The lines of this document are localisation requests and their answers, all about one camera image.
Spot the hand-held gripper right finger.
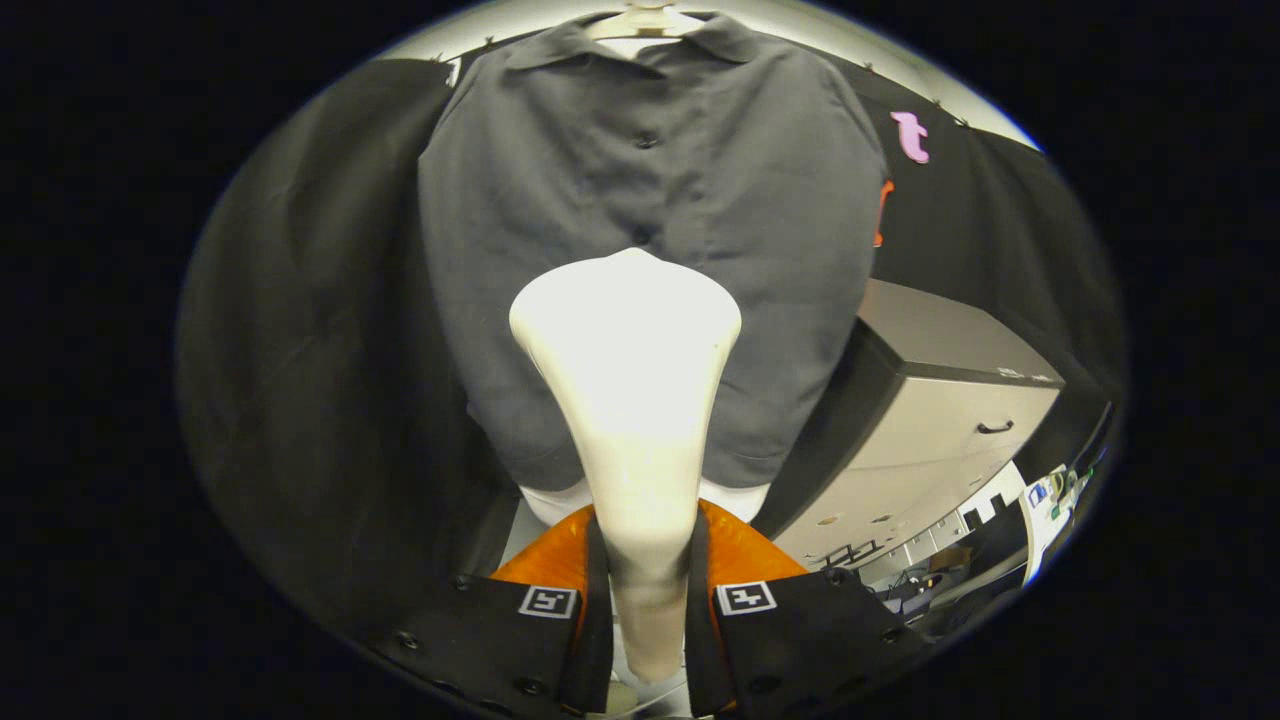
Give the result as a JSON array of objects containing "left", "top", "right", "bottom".
[{"left": 685, "top": 497, "right": 936, "bottom": 719}]

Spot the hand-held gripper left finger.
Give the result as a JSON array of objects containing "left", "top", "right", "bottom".
[{"left": 365, "top": 500, "right": 613, "bottom": 719}]

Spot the grey button shirt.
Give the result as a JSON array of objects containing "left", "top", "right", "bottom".
[{"left": 418, "top": 12, "right": 889, "bottom": 493}]

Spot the grey cabinet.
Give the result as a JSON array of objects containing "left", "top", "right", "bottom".
[{"left": 750, "top": 278, "right": 1063, "bottom": 571}]

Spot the cluttered white side table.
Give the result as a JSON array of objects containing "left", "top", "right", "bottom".
[{"left": 1020, "top": 458, "right": 1103, "bottom": 587}]

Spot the black backdrop cloth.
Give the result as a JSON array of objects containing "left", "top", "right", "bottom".
[{"left": 178, "top": 55, "right": 1129, "bottom": 641}]

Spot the white mannequin torso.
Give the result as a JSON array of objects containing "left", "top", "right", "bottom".
[{"left": 520, "top": 0, "right": 771, "bottom": 528}]

